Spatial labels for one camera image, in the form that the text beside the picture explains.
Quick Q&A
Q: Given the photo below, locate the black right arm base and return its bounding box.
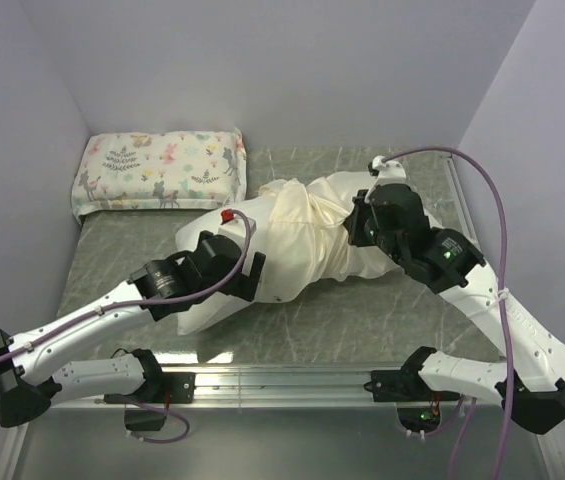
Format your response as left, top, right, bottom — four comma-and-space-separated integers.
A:
363, 346, 459, 436

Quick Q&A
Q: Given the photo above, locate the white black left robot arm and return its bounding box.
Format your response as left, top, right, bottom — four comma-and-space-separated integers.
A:
0, 231, 266, 428

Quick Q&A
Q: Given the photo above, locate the animal print patterned pillow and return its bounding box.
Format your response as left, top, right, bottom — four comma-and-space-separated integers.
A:
71, 129, 247, 221

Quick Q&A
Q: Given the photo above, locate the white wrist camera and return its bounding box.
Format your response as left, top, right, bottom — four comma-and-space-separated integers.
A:
368, 156, 407, 194
218, 208, 268, 252

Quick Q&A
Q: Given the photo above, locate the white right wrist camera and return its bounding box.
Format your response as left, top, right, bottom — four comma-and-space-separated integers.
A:
368, 156, 407, 194

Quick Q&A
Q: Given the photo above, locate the aluminium right side rail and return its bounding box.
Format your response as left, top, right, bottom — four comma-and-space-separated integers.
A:
441, 153, 477, 242

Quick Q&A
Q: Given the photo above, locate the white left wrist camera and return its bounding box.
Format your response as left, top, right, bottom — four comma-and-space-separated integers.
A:
218, 208, 268, 252

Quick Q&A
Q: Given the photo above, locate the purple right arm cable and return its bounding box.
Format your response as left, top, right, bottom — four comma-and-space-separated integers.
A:
386, 144, 518, 480

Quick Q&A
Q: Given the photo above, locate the aluminium front mounting rail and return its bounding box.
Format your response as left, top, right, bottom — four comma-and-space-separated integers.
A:
16, 367, 546, 411

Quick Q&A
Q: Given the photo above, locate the cream satin pillowcase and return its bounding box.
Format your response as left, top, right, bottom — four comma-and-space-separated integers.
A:
258, 171, 398, 283

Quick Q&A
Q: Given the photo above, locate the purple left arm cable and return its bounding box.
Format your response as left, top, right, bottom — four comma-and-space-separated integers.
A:
0, 212, 253, 444

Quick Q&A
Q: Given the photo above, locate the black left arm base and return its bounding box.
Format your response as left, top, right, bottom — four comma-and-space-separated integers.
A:
103, 372, 196, 445

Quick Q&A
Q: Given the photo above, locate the white pillow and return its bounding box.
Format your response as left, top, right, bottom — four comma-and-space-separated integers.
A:
174, 197, 323, 337

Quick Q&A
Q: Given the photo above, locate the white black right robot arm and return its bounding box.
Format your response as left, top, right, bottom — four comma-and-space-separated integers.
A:
344, 184, 565, 435

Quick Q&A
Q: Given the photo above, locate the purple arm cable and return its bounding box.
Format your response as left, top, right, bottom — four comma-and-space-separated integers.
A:
386, 144, 518, 480
0, 212, 253, 444

